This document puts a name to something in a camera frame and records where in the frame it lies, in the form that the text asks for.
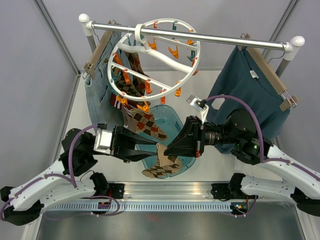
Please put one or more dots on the teal long sleeve shirt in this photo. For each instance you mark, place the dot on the teal long sleeve shirt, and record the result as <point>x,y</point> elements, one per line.
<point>242,78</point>

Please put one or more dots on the teal clip front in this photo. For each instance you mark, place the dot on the teal clip front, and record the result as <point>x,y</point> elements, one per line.
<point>116,75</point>

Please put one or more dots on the right beige clothes hanger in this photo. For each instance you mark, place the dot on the right beige clothes hanger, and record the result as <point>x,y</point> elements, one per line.
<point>268,72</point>

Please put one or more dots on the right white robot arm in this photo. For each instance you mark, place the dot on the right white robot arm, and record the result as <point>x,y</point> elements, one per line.
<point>298,185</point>

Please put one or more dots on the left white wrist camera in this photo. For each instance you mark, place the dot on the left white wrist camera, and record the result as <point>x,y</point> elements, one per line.
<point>103,141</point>

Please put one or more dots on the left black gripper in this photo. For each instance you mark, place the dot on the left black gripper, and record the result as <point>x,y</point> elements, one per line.
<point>123,145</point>

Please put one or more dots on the brown argyle sock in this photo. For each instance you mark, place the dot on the brown argyle sock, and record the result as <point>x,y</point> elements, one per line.
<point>136,88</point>
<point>164,165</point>

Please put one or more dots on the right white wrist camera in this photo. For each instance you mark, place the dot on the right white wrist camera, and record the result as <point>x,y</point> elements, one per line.
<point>199,105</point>

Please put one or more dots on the white round clip hanger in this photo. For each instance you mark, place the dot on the white round clip hanger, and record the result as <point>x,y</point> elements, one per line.
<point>180,55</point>

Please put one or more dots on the metal clothes rack rail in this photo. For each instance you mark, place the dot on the metal clothes rack rail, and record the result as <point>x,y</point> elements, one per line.
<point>89,26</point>

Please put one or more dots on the white slotted cable duct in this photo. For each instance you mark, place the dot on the white slotted cable duct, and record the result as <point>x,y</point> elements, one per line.
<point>146,206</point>

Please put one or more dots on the orange clip right rim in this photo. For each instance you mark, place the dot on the orange clip right rim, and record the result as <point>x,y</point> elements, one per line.
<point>163,98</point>

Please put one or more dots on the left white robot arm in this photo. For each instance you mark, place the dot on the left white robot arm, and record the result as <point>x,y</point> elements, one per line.
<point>58,185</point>

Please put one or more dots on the blue denim garment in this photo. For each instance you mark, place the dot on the blue denim garment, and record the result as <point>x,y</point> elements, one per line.
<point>98,93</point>

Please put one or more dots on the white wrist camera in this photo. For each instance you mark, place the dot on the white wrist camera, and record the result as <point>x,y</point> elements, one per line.
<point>199,105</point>
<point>103,141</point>

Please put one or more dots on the left beige clothes hanger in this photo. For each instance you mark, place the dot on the left beige clothes hanger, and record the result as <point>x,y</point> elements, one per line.
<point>91,65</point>

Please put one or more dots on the beige clothes hanger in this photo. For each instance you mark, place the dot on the beige clothes hanger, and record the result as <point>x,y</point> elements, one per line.
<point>268,72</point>
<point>91,65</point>

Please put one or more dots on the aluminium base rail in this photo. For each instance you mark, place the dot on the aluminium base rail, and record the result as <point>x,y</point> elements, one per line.
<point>175,190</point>

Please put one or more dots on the orange clip front left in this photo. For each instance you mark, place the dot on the orange clip front left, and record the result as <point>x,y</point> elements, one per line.
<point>145,107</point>

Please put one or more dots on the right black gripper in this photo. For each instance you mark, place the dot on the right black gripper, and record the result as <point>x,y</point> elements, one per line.
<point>190,142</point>

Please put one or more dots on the teal plastic basin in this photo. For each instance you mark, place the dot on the teal plastic basin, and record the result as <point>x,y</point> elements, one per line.
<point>168,120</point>

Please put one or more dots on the beige orange argyle sock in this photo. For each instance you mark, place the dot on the beige orange argyle sock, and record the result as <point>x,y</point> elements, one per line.
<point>135,65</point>

